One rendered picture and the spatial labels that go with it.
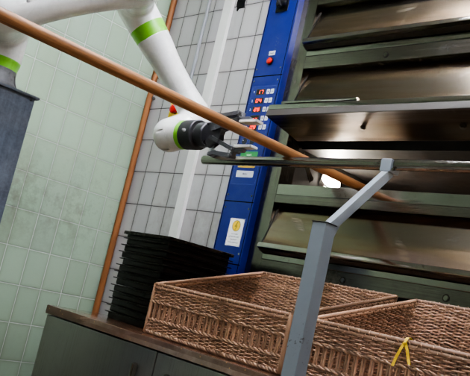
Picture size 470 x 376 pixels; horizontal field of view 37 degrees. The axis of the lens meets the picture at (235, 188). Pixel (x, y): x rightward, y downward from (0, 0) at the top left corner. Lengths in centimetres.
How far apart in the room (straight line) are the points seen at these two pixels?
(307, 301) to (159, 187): 156
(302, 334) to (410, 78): 109
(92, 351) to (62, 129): 112
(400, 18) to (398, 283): 91
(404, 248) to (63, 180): 151
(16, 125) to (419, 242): 127
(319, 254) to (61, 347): 108
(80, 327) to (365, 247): 94
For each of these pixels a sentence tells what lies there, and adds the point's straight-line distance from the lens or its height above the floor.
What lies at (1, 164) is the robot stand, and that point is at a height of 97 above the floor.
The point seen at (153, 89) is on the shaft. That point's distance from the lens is 172.
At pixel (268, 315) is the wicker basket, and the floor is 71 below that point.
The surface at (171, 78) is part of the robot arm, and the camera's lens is 228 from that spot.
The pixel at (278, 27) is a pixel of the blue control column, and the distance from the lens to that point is 281.
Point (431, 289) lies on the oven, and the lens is 213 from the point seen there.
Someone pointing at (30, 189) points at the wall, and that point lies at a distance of 296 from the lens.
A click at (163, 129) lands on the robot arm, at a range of 218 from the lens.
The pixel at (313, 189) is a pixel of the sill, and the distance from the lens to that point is 245.
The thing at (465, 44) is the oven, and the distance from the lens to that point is 233.
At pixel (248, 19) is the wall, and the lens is 301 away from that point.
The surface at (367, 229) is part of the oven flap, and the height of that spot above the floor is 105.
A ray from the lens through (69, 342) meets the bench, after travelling 236.
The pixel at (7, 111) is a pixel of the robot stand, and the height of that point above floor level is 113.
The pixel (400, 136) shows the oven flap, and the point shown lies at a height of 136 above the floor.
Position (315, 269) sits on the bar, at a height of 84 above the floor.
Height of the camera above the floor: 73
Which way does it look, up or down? 9 degrees up
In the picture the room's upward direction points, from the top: 13 degrees clockwise
